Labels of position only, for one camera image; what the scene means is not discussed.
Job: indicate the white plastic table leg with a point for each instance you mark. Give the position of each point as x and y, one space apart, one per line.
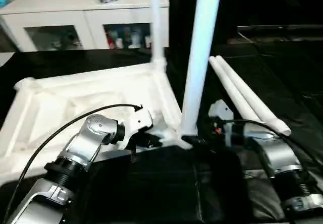
232 90
247 90
202 45
157 27

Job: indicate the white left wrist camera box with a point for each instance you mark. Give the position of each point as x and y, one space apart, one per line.
141 120

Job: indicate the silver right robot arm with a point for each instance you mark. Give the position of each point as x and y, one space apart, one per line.
277 153

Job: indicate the long black bar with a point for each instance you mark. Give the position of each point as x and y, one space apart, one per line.
277 27

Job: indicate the white cabinet with glass doors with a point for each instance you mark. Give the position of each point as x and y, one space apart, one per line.
63 9

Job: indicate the white plastic table top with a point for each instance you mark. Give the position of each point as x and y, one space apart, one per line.
63 95

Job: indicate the red and white bottle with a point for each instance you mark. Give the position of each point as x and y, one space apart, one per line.
110 40

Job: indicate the black mat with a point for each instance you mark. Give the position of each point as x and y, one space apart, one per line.
164 188

